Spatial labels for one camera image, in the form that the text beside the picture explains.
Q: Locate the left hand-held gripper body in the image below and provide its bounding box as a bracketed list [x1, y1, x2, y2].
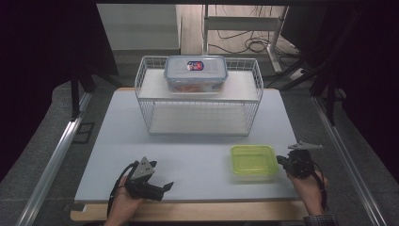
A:
[125, 156, 166, 202]

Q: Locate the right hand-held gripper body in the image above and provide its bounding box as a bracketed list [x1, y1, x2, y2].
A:
[283, 140, 324, 180]

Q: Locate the yellow-green plastic container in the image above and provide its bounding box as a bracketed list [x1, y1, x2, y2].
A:
[230, 144, 280, 184]

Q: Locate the white wire two-tier rack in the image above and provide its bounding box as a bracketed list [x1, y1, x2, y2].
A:
[134, 56, 264, 137]

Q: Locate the clear food container blue lid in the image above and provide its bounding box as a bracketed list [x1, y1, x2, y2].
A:
[163, 55, 230, 95]

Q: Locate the person's left hand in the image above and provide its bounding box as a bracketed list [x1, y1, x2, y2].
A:
[107, 174, 146, 222]

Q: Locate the black metal stand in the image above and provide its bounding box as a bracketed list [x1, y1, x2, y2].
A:
[310, 60, 346, 126]
[70, 62, 96, 122]

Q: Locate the grey cabinet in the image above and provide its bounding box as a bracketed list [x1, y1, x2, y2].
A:
[96, 3, 184, 57]

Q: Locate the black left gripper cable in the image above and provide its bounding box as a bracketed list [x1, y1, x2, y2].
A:
[106, 160, 139, 218]

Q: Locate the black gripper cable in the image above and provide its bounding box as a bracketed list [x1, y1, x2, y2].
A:
[308, 160, 329, 212]
[106, 160, 139, 218]

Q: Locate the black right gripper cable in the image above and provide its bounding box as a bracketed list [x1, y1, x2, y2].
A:
[308, 160, 329, 212]

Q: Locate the aluminium rail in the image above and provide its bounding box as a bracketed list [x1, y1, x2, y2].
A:
[15, 91, 94, 226]
[311, 95, 381, 226]

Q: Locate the black square floor bracket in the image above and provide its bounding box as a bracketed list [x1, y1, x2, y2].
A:
[72, 121, 95, 145]

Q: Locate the tangle of black floor cables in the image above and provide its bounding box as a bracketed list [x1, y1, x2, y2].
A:
[208, 5, 303, 58]

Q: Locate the white metal desk frame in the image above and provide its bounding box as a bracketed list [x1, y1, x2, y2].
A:
[201, 4, 290, 73]

